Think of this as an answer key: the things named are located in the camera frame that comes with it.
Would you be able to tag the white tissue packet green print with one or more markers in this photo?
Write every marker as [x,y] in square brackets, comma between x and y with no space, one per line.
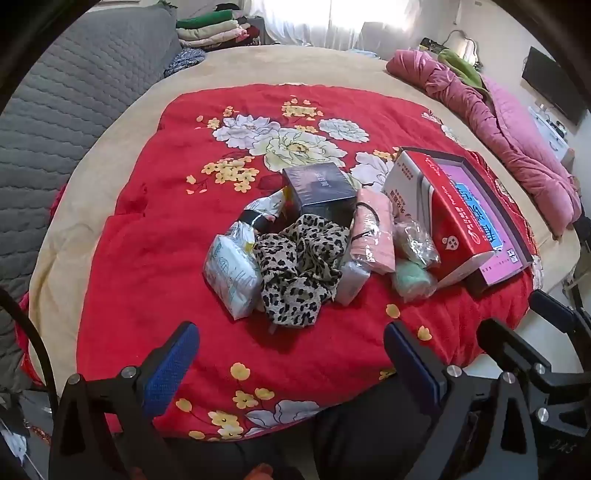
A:
[231,272]

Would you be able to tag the pale plastic-wrapped tissue packet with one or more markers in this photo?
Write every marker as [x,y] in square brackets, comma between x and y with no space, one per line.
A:
[352,281]

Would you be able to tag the green cloth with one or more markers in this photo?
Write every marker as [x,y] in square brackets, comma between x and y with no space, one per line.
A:
[461,69]

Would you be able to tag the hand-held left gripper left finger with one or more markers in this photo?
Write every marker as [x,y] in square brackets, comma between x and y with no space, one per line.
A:
[173,364]

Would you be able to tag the floral plastic package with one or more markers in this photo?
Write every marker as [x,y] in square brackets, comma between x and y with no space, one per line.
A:
[263,207]

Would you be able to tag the leopard print scrunchie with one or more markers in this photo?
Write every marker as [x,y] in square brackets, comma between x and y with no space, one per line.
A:
[295,267]

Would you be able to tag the dark shallow box tray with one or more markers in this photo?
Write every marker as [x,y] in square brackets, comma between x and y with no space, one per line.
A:
[524,249]

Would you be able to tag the grey quilted sofa cover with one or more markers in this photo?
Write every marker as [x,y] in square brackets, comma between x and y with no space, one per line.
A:
[69,115]

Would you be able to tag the stack of folded clothes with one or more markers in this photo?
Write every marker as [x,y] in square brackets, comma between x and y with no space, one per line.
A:
[212,27]

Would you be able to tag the light blue cloth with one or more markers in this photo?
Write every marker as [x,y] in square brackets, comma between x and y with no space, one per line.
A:
[364,53]

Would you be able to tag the clear plastic bag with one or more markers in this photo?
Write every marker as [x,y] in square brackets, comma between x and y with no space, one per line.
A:
[415,242]

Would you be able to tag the person's dark trousers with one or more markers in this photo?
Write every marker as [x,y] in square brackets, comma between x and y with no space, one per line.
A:
[286,443]

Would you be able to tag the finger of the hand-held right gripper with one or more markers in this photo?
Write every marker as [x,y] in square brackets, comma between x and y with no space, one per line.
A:
[556,311]
[508,344]

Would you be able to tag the black flat television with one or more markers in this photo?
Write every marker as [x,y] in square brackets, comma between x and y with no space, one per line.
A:
[551,85]

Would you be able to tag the dark square box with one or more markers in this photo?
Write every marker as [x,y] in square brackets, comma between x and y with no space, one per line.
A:
[318,189]

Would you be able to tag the pink cloth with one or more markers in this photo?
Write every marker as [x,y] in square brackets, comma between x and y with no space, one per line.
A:
[371,230]

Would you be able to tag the white television cabinet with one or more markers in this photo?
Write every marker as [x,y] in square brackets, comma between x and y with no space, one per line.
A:
[551,134]

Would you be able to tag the blue speckled cloth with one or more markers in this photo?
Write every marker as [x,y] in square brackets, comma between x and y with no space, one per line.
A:
[184,62]

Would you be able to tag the dark flat box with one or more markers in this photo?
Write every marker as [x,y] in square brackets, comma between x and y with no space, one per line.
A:
[431,45]

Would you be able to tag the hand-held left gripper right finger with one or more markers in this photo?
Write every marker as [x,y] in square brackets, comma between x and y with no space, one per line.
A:
[411,364]

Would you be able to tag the pink quilt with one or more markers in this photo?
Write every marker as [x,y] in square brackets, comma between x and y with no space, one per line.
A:
[508,120]

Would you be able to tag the red tissue pack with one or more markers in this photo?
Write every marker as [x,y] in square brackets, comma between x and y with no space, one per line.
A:
[455,221]

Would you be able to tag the white curtain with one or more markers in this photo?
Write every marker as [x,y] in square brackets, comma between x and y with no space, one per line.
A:
[323,23]

